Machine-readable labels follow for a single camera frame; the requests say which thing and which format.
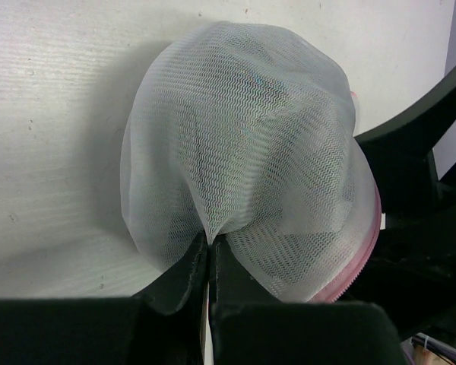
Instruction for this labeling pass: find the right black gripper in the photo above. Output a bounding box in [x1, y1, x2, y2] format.
[341, 66, 456, 338]

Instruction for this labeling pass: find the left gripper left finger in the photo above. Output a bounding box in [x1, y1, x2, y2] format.
[128, 233, 208, 365]

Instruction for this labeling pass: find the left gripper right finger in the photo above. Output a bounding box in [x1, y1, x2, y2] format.
[208, 236, 280, 364]

